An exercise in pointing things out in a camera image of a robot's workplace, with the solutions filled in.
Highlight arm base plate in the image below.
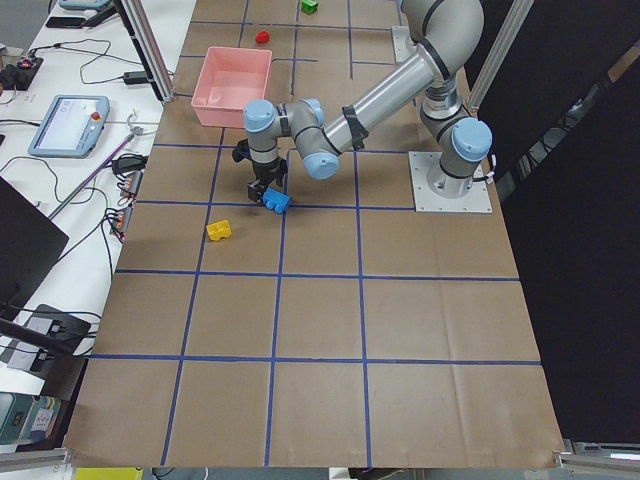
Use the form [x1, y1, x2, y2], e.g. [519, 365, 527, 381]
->
[408, 151, 493, 214]

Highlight teach pendant tablet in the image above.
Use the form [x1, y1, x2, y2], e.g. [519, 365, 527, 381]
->
[28, 95, 110, 158]

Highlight yellow toy block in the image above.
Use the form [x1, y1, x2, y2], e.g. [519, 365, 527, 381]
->
[205, 219, 233, 242]

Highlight aluminium frame post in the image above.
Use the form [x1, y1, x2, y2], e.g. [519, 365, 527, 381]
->
[113, 0, 175, 105]

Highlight blue toy block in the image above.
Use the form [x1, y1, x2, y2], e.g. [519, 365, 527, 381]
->
[262, 187, 291, 214]

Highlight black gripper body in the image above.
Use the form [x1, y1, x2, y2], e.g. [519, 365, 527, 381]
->
[252, 158, 288, 188]

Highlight pink plastic box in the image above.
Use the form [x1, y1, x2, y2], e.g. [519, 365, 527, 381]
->
[191, 46, 272, 129]

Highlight green toy block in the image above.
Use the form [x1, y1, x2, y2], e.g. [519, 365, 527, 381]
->
[300, 0, 319, 15]

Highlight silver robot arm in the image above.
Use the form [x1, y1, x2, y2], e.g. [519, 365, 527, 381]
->
[233, 0, 493, 206]

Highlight red toy block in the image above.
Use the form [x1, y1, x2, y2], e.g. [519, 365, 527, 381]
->
[254, 30, 271, 45]

